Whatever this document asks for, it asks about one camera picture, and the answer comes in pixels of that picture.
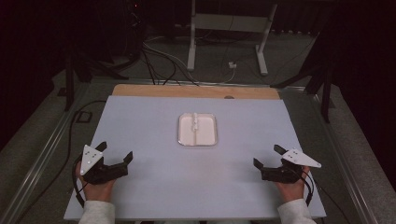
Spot white floor cable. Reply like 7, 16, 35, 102
143, 35, 237, 86

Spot thin white skewer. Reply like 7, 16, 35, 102
192, 112, 198, 146

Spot black tripod stand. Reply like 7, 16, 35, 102
63, 46, 129, 112
270, 31, 336, 124

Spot person's right hand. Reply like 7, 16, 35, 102
274, 167, 311, 203

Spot black floor outlet box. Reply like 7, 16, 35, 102
76, 110, 93, 124

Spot pale blue table board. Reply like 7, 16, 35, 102
64, 94, 327, 221

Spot left hand-held gripper cable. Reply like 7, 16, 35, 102
71, 154, 89, 208

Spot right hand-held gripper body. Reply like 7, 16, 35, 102
261, 147, 322, 184

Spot long black floor cable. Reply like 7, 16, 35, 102
15, 100, 107, 224

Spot white square tray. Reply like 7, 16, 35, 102
177, 112, 219, 147

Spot dark equipment rack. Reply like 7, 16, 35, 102
92, 0, 148, 64

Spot right hand-held gripper cable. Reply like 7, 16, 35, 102
299, 169, 314, 207

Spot hand-held gripper cable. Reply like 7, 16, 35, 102
299, 169, 314, 207
71, 154, 89, 208

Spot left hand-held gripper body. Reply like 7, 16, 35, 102
79, 144, 129, 185

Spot white metal stand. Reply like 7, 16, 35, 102
186, 0, 278, 77

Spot person's left hand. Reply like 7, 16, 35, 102
75, 161, 117, 203

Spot white food lumps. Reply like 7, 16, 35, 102
191, 112, 200, 132

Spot black floor cable bundle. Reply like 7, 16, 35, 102
140, 41, 200, 87

